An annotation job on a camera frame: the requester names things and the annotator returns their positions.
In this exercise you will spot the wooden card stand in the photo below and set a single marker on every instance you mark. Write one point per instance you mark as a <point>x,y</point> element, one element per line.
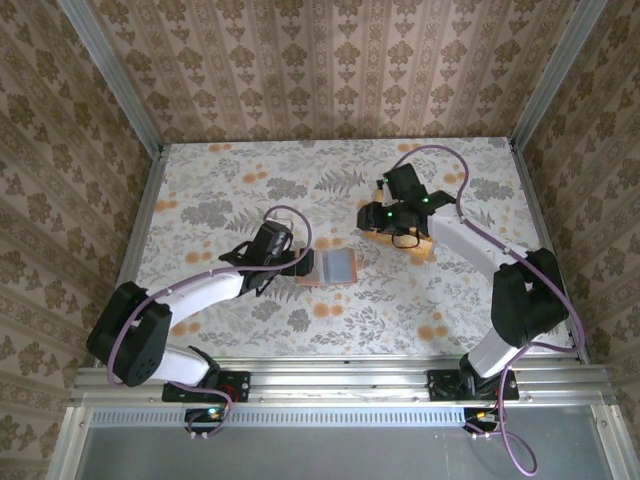
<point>422,247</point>

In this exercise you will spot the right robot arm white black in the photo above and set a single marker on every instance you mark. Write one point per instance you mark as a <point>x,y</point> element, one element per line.
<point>465,240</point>

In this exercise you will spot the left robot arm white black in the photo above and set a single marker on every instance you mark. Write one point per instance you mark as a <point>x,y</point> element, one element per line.
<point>205,292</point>

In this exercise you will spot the left control board green light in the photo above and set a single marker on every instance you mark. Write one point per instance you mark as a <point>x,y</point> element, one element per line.
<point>210,415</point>

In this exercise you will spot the grey metal panel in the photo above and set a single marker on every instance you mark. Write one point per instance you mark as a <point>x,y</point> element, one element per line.
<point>325,455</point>

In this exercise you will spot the aluminium mounting rail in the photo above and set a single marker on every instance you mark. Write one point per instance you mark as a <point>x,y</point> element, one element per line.
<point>340,380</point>

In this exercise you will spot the aluminium table side rail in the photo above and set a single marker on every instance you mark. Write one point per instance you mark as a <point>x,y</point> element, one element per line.
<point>145,220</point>
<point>545,220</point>

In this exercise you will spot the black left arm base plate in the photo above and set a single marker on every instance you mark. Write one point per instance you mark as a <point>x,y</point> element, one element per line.
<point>240,385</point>

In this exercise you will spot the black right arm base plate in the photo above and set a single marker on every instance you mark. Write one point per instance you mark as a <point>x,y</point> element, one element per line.
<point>440,387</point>

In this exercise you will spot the aluminium frame post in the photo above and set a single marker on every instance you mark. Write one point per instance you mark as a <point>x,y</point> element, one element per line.
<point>115,85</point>
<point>555,75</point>

